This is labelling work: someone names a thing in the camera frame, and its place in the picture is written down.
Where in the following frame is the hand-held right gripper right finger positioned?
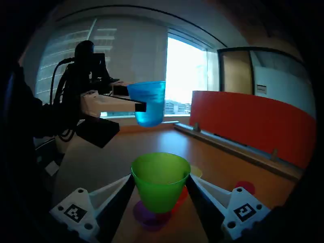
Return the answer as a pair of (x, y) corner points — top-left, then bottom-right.
(185, 174), (272, 243)

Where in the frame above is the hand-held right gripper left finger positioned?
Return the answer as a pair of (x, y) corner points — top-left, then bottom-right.
(49, 174), (136, 243)

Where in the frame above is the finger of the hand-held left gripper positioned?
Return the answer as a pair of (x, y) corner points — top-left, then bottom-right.
(80, 90), (147, 119)
(109, 81), (130, 97)

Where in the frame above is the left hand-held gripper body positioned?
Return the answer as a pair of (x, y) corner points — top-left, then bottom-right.
(54, 40), (120, 149)

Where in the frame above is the blue plastic cup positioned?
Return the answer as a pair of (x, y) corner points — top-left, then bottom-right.
(126, 81), (166, 128)

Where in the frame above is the green plastic cup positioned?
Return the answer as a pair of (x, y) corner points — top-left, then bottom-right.
(130, 152), (192, 214)

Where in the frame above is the person's left forearm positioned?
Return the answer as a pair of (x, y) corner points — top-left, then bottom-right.
(31, 97), (79, 139)

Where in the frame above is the pink plastic cup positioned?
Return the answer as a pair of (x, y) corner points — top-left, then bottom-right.
(234, 181), (256, 196)

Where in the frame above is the yellow plastic cup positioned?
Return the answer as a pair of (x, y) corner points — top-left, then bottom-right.
(190, 165), (203, 179)

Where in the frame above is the orange plastic cup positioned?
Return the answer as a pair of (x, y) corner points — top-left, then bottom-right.
(171, 185), (190, 214)

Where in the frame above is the purple plastic cup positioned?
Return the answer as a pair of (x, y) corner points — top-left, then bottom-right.
(133, 200), (173, 231)

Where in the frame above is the person's body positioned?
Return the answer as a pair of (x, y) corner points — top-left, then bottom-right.
(4, 62), (55, 228)

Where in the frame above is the red desk screen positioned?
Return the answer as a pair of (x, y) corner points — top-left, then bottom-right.
(173, 90), (318, 182)

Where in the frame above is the black cable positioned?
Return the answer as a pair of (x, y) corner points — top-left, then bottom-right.
(49, 57), (76, 105)

